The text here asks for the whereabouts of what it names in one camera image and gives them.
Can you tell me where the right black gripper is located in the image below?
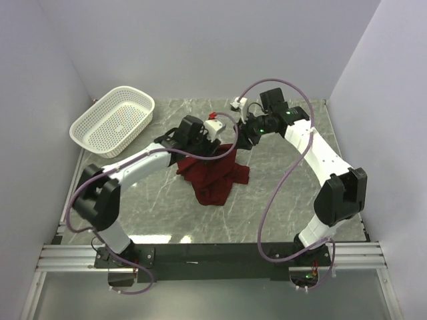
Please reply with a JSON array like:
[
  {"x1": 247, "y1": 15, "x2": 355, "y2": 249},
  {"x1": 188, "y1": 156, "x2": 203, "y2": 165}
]
[{"x1": 233, "y1": 110, "x2": 273, "y2": 151}]

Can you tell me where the dark red t shirt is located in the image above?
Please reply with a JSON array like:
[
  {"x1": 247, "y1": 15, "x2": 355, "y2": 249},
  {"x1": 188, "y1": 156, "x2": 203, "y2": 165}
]
[{"x1": 176, "y1": 149, "x2": 250, "y2": 206}]

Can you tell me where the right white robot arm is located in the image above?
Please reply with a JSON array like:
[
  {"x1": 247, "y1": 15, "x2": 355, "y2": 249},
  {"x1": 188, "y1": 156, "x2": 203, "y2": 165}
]
[{"x1": 230, "y1": 88, "x2": 368, "y2": 266}]

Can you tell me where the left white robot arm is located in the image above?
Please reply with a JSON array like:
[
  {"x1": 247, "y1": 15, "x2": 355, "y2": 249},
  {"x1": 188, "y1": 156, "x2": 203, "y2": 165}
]
[{"x1": 70, "y1": 115, "x2": 226, "y2": 268}]

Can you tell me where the white perforated plastic basket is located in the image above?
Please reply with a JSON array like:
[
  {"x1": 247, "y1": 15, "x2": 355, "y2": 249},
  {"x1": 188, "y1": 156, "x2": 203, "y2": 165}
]
[{"x1": 69, "y1": 86, "x2": 155, "y2": 159}]

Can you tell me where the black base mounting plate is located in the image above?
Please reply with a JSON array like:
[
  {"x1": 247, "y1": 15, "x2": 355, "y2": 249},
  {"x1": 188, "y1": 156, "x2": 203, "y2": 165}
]
[{"x1": 93, "y1": 242, "x2": 333, "y2": 288}]

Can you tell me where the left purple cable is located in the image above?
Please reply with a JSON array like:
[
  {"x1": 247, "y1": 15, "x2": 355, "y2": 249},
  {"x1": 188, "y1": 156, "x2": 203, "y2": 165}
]
[{"x1": 66, "y1": 112, "x2": 238, "y2": 297}]

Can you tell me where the purple cable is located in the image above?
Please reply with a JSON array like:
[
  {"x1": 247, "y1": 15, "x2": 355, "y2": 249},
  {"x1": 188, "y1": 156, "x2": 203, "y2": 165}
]
[
  {"x1": 66, "y1": 112, "x2": 238, "y2": 297},
  {"x1": 238, "y1": 78, "x2": 336, "y2": 296}
]

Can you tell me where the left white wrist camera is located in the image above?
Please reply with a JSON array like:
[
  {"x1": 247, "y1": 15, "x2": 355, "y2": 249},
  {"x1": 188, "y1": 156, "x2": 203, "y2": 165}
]
[{"x1": 203, "y1": 119, "x2": 226, "y2": 141}]

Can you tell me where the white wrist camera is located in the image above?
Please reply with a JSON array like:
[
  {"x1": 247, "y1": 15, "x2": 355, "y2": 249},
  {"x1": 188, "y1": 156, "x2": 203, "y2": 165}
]
[
  {"x1": 230, "y1": 97, "x2": 247, "y2": 112},
  {"x1": 203, "y1": 119, "x2": 226, "y2": 141}
]

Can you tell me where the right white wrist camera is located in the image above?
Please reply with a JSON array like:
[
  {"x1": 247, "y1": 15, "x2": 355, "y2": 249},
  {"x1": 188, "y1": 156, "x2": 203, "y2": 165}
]
[{"x1": 230, "y1": 97, "x2": 247, "y2": 112}]

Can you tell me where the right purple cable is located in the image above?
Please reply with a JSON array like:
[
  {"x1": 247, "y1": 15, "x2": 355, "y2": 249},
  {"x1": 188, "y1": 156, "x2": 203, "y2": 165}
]
[{"x1": 238, "y1": 78, "x2": 336, "y2": 296}]

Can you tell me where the aluminium extrusion rail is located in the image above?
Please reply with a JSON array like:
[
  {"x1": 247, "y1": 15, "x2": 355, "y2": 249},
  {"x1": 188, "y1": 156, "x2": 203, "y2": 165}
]
[{"x1": 35, "y1": 242, "x2": 388, "y2": 272}]

